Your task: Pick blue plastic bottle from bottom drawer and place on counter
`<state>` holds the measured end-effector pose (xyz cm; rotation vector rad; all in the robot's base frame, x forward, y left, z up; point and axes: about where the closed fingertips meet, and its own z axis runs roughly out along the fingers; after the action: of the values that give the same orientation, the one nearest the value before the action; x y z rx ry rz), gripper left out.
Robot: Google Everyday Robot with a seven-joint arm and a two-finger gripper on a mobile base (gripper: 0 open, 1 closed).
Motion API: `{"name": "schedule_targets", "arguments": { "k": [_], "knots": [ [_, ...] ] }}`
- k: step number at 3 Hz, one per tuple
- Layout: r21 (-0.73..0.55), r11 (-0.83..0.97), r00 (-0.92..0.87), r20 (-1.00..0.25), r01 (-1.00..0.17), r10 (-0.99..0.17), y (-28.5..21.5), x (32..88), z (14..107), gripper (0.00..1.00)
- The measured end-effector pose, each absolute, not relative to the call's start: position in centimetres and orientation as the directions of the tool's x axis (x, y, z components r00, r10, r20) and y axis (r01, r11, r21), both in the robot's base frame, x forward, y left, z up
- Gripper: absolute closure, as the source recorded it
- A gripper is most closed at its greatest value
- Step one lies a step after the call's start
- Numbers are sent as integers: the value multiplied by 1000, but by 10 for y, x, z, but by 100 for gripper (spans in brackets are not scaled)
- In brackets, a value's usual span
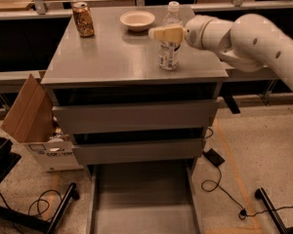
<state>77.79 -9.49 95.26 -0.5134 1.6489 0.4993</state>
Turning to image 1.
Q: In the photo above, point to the white paper bowl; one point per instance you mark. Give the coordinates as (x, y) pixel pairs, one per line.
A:
(137, 21)

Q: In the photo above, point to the grey top drawer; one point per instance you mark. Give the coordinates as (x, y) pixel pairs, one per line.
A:
(131, 117)

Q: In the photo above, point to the grey open bottom drawer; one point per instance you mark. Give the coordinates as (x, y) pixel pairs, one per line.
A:
(143, 198)

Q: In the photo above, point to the gold soda can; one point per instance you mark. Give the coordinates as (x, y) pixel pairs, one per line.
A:
(83, 19)

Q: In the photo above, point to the clear plastic water bottle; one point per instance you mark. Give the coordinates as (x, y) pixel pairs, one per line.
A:
(168, 51)

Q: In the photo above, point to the black stand base left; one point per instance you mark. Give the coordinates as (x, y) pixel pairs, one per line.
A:
(23, 203)

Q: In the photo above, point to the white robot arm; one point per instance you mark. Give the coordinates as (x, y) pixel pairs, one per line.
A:
(248, 44)

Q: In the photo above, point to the black stand leg right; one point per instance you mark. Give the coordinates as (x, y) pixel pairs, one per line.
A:
(260, 194)

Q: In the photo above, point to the grey metal rail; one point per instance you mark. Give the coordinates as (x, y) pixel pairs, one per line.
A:
(28, 40)

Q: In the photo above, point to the grey middle drawer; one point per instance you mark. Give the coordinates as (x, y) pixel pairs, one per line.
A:
(128, 152)

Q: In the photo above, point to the grey drawer cabinet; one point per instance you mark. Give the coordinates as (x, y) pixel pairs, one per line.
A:
(117, 66)

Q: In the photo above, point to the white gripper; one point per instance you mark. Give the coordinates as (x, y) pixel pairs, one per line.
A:
(193, 32)

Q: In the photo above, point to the open cardboard box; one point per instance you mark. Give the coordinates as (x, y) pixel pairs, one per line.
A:
(31, 122)

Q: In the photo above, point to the black power adapter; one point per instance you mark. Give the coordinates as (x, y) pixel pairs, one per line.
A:
(213, 157)

